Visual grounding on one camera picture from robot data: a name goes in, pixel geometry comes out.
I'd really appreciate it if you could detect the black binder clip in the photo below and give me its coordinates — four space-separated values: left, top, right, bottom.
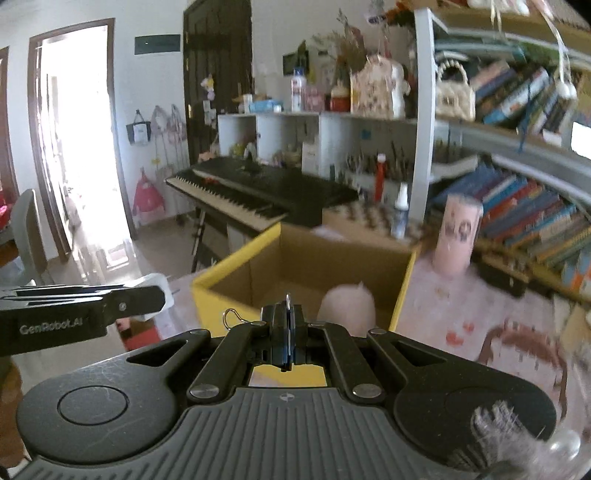
221 294 297 372

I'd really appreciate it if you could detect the pink cartoon desk mat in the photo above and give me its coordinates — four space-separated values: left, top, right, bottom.
396 256 590 436

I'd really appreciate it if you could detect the yellow cardboard box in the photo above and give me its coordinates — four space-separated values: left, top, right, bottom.
188 224 416 403

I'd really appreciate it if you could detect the pink cartoon cylinder container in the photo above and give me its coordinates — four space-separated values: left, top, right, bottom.
433 194 484 277

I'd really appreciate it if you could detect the wooden chessboard box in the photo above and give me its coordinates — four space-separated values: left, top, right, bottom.
322 201 435 255

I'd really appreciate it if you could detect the black electric piano keyboard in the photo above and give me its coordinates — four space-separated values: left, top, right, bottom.
165 157 359 236

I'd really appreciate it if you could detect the white spray bottle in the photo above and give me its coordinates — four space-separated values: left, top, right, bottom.
391 183 410 240

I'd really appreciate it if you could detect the red cap bottle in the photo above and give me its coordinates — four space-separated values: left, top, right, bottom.
374 153 387 203

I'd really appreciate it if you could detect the row of leaning books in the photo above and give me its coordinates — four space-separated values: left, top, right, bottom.
428 162 590 276

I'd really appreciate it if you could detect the floral paper bag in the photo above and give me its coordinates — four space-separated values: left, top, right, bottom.
351 55 410 120

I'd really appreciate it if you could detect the white pearl handbag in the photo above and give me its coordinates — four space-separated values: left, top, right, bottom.
435 60 476 122

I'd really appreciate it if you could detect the white bookshelf unit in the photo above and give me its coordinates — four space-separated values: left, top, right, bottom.
217 9 590 220

